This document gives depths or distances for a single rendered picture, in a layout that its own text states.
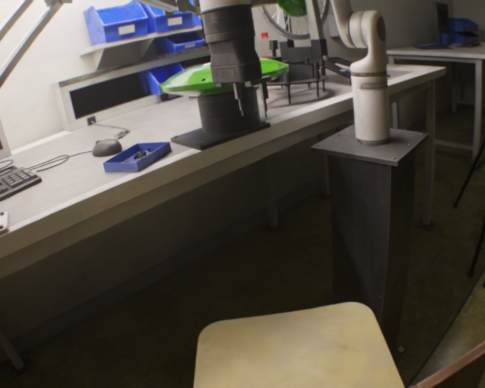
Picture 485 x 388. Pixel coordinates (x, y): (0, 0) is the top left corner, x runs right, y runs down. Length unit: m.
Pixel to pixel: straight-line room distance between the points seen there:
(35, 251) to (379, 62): 0.86
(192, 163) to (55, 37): 1.05
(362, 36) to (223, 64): 0.43
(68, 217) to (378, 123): 0.72
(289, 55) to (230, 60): 1.13
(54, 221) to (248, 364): 0.44
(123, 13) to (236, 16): 1.26
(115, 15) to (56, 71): 0.36
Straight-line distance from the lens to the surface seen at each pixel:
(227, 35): 0.55
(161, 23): 1.64
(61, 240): 0.79
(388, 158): 0.86
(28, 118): 1.65
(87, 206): 0.73
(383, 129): 0.95
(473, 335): 1.65
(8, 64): 0.76
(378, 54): 0.91
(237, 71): 0.55
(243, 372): 0.68
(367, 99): 0.93
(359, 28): 0.91
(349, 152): 0.91
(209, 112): 0.89
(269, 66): 0.84
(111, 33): 1.54
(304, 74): 1.25
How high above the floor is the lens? 1.15
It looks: 24 degrees down
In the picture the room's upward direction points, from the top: 9 degrees counter-clockwise
